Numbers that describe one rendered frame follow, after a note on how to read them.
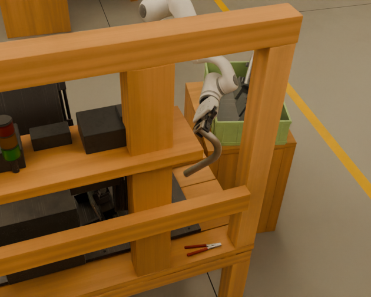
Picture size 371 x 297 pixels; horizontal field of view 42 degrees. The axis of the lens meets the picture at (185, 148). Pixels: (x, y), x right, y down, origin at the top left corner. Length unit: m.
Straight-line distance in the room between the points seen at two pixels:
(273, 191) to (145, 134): 1.69
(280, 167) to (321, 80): 2.11
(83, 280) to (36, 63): 1.04
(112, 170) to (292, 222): 2.15
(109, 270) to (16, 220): 0.47
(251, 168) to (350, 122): 2.74
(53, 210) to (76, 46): 0.72
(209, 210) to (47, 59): 0.83
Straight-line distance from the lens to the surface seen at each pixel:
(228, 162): 2.77
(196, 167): 1.95
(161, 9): 2.15
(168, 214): 1.70
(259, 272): 3.15
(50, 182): 1.47
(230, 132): 2.66
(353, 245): 3.45
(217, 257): 2.11
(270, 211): 3.20
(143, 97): 1.39
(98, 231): 1.66
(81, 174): 1.48
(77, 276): 2.05
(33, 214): 1.80
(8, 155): 1.45
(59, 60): 1.27
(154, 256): 1.94
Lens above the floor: 2.56
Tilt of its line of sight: 42 degrees down
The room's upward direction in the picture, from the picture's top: 3 degrees clockwise
